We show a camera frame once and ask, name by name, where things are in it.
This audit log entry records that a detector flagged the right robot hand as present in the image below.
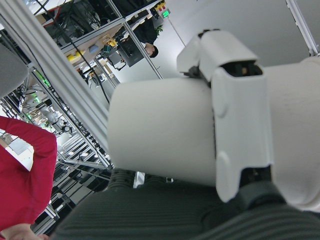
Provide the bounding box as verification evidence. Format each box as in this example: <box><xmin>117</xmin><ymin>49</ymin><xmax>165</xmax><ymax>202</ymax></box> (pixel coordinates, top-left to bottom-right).
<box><xmin>51</xmin><ymin>28</ymin><xmax>320</xmax><ymax>240</ymax></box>

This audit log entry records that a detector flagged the person in black clothes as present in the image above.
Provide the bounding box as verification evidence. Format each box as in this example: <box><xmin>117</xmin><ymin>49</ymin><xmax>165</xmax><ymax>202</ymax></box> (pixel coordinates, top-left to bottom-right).
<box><xmin>134</xmin><ymin>17</ymin><xmax>160</xmax><ymax>58</ymax></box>

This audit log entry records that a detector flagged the person in red shirt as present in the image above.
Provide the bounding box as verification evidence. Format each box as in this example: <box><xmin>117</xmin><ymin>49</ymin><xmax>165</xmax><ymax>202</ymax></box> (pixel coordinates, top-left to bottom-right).
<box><xmin>0</xmin><ymin>116</ymin><xmax>58</xmax><ymax>240</ymax></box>

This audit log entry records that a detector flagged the aluminium frame profile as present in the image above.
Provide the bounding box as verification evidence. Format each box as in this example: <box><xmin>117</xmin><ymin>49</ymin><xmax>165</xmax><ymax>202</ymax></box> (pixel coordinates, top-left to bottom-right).
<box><xmin>286</xmin><ymin>0</ymin><xmax>320</xmax><ymax>57</ymax></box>

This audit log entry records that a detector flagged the aluminium frame post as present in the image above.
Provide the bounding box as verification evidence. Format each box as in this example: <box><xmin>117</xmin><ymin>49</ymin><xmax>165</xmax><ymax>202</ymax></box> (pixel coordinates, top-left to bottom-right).
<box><xmin>0</xmin><ymin>0</ymin><xmax>112</xmax><ymax>153</ymax></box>

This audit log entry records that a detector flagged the black equipment box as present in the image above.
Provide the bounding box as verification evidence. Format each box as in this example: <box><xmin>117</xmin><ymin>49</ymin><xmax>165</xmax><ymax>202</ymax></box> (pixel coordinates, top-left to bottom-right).
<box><xmin>117</xmin><ymin>39</ymin><xmax>145</xmax><ymax>68</ymax></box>

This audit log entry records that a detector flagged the yellow toy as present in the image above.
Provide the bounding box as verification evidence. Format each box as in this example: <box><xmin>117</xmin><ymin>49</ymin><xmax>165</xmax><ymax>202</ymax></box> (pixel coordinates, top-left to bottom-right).
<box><xmin>66</xmin><ymin>51</ymin><xmax>86</xmax><ymax>63</ymax></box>

